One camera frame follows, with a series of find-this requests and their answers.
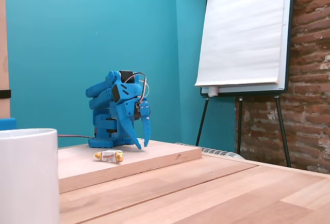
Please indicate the yellow white sweet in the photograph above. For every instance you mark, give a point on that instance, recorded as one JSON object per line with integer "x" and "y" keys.
{"x": 108, "y": 156}

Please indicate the white ceramic mug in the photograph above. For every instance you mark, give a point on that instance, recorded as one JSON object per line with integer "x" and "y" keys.
{"x": 25, "y": 175}

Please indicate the light wooden board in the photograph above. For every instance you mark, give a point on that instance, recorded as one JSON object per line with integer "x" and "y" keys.
{"x": 144, "y": 158}

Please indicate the white radiator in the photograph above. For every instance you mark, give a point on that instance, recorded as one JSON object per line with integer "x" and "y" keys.
{"x": 219, "y": 152}

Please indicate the white flipchart paper pad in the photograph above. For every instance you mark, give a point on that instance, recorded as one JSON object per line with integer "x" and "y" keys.
{"x": 242, "y": 33}

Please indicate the flipchart easel with black legs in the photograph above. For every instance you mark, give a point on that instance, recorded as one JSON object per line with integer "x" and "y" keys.
{"x": 288, "y": 53}

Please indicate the wooden post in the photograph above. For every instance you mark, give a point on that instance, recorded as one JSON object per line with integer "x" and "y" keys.
{"x": 3, "y": 40}

